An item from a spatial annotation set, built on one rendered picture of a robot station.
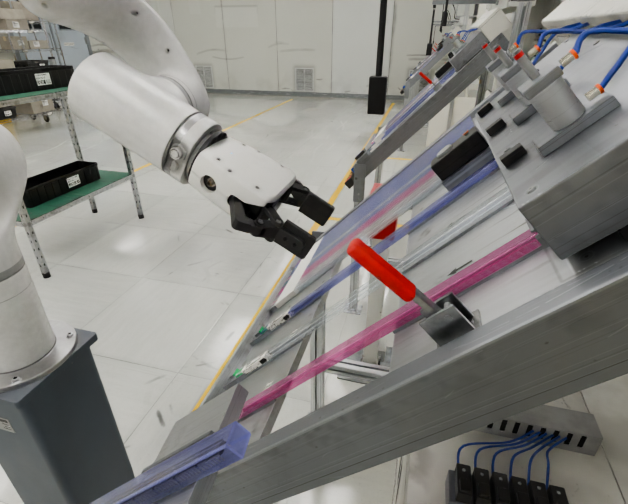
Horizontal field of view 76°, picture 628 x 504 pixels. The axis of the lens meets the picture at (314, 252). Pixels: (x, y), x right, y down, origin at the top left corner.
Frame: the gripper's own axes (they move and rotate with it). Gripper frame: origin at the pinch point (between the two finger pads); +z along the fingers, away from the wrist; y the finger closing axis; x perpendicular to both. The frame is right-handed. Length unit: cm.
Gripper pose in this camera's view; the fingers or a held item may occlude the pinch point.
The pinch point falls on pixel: (314, 228)
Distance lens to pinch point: 48.9
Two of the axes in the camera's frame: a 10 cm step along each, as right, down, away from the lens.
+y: 2.6, -4.6, 8.5
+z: 8.4, 5.4, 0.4
